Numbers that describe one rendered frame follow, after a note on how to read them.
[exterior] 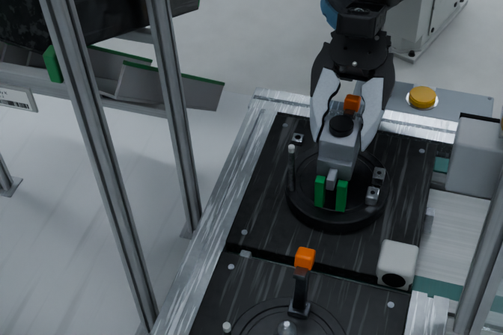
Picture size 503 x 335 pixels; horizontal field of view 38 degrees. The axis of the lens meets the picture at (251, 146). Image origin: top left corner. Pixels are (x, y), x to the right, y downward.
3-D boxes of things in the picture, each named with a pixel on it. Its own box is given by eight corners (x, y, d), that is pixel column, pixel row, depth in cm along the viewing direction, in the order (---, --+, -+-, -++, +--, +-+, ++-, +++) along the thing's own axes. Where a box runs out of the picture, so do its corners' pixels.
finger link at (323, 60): (334, 109, 91) (364, 47, 92) (333, 106, 90) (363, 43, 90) (302, 94, 93) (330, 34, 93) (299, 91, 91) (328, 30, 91)
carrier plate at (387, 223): (275, 123, 110) (275, 113, 109) (436, 152, 105) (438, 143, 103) (226, 250, 95) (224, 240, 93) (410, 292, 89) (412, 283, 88)
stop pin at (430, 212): (422, 223, 99) (426, 206, 96) (431, 226, 99) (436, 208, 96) (421, 232, 98) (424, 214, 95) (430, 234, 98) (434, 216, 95)
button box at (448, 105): (355, 100, 120) (358, 72, 115) (486, 123, 115) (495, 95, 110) (347, 130, 115) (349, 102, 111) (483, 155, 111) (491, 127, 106)
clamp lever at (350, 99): (340, 143, 101) (346, 93, 97) (354, 146, 100) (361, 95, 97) (334, 154, 97) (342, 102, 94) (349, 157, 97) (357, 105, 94)
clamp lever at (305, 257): (293, 299, 84) (299, 244, 81) (309, 303, 84) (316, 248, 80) (284, 318, 81) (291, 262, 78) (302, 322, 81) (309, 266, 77)
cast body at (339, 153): (327, 138, 96) (329, 101, 91) (360, 145, 95) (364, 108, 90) (312, 186, 91) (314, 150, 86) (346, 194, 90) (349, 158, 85)
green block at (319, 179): (316, 199, 95) (316, 174, 91) (325, 201, 95) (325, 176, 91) (314, 206, 94) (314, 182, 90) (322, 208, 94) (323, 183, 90)
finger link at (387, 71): (396, 111, 90) (394, 42, 91) (396, 109, 88) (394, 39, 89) (357, 113, 91) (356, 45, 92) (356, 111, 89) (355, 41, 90)
